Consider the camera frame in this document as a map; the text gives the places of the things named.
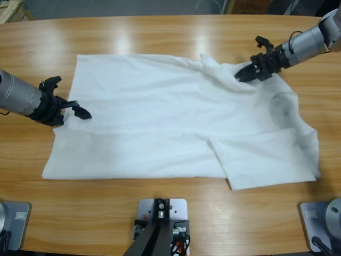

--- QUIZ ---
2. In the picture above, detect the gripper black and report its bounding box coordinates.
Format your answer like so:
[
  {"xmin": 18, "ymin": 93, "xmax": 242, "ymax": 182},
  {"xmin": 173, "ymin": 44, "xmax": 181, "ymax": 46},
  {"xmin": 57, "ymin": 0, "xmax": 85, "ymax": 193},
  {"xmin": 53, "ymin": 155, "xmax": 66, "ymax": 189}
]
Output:
[
  {"xmin": 234, "ymin": 46, "xmax": 290, "ymax": 83},
  {"xmin": 28, "ymin": 90, "xmax": 93, "ymax": 126}
]

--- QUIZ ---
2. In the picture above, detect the white T-shirt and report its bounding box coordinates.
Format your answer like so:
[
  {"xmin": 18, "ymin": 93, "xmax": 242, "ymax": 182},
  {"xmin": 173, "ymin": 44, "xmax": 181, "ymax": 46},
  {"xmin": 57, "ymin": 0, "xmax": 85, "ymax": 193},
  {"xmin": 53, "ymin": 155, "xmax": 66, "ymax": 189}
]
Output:
[{"xmin": 42, "ymin": 53, "xmax": 322, "ymax": 191}]

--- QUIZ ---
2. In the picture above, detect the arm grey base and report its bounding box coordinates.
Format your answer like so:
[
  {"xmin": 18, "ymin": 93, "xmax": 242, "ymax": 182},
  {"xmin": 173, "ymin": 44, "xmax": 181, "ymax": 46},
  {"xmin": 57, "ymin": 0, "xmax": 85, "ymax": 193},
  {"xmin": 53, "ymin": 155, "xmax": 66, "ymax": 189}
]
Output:
[
  {"xmin": 0, "ymin": 201, "xmax": 32, "ymax": 251},
  {"xmin": 297, "ymin": 197, "xmax": 341, "ymax": 253}
]

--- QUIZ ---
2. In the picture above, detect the brown cardboard box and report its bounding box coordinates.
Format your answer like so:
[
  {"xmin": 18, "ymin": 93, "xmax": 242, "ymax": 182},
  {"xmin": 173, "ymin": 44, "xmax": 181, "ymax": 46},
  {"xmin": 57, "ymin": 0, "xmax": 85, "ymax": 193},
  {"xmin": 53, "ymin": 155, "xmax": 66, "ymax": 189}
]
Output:
[{"xmin": 234, "ymin": 0, "xmax": 270, "ymax": 14}]

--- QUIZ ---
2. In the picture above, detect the wooden crate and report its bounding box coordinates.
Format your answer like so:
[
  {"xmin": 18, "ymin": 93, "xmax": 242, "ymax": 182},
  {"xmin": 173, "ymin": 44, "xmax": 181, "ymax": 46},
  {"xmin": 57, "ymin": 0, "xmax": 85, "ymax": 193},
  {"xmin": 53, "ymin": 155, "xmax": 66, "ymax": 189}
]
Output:
[{"xmin": 0, "ymin": 0, "xmax": 35, "ymax": 24}]

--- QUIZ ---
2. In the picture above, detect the wrist black camera bracket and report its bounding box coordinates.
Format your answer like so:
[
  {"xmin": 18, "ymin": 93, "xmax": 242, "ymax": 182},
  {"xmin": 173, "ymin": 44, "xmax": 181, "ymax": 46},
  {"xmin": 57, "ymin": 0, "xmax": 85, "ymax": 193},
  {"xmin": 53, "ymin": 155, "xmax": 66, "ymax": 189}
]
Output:
[
  {"xmin": 255, "ymin": 35, "xmax": 275, "ymax": 53},
  {"xmin": 38, "ymin": 76, "xmax": 62, "ymax": 93}
]

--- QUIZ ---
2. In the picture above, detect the thin white wire hoop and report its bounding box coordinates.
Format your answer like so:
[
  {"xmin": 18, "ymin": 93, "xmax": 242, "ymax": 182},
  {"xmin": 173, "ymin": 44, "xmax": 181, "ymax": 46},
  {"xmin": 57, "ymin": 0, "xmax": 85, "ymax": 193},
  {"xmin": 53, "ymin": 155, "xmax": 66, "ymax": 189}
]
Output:
[{"xmin": 196, "ymin": 0, "xmax": 223, "ymax": 14}]

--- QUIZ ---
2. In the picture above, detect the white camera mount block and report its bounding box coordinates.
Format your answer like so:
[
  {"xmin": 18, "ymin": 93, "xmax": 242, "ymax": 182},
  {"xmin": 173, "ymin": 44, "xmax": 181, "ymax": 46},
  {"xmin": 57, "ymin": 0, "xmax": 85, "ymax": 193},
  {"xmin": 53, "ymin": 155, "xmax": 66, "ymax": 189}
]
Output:
[{"xmin": 137, "ymin": 197, "xmax": 190, "ymax": 256}]

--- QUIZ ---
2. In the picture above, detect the dark camera post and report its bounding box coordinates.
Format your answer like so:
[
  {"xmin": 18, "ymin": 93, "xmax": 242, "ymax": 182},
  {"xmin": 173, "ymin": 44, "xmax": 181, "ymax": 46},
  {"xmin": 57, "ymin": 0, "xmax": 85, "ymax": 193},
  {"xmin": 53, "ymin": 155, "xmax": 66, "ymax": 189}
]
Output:
[{"xmin": 122, "ymin": 197, "xmax": 171, "ymax": 256}]

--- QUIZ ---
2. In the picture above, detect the black base cable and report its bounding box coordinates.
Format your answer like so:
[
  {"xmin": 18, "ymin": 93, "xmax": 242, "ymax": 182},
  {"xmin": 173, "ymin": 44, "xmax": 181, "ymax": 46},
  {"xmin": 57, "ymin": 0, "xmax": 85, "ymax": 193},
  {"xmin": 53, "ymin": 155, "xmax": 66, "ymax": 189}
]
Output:
[
  {"xmin": 311, "ymin": 236, "xmax": 335, "ymax": 254},
  {"xmin": 0, "ymin": 230, "xmax": 12, "ymax": 251}
]

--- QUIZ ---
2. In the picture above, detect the orange and black cable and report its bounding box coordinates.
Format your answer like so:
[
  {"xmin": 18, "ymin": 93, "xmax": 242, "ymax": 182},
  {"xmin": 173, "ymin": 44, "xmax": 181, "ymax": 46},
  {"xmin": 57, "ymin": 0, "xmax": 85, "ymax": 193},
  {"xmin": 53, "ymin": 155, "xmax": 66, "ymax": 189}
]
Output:
[{"xmin": 170, "ymin": 236, "xmax": 191, "ymax": 256}]

